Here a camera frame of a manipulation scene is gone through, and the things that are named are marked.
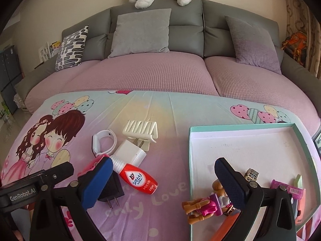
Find grey sofa with pink cover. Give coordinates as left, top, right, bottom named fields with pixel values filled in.
left=15, top=0, right=320, bottom=134

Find dark cabinet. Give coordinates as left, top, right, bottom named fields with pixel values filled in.
left=0, top=45, right=23, bottom=114

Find black power adapter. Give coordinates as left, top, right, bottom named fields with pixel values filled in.
left=98, top=171, right=124, bottom=209

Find gold patterned lighter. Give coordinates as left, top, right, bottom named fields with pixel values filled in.
left=244, top=168, right=260, bottom=182

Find orange decorative ornament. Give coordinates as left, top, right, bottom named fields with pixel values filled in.
left=281, top=31, right=307, bottom=66

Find pink brown puppy figure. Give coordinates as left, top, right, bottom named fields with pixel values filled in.
left=182, top=180, right=235, bottom=225

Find white power adapter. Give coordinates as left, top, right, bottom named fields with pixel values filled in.
left=114, top=140, right=146, bottom=167

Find cartoon couple printed blanket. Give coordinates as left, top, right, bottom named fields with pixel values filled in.
left=1, top=90, right=320, bottom=240

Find black white patterned cushion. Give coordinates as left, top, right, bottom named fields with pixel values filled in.
left=55, top=26, right=89, bottom=72

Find books beside sofa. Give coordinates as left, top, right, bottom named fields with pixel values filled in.
left=38, top=40, right=61, bottom=63

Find white smart band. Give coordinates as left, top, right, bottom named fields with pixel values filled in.
left=91, top=130, right=118, bottom=157

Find cream plastic hair claw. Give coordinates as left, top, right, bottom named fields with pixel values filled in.
left=122, top=120, right=158, bottom=152

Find pink smart watch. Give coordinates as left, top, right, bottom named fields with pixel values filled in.
left=77, top=154, right=109, bottom=177

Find patterned beige curtain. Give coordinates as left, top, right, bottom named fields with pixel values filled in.
left=286, top=0, right=320, bottom=79

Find teal shallow cardboard tray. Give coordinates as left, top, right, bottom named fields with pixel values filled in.
left=188, top=122, right=321, bottom=241

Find grey purple cushion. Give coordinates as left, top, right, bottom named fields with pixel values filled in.
left=225, top=15, right=281, bottom=74

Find red white glue bottle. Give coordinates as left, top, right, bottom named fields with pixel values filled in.
left=109, top=156, right=158, bottom=195

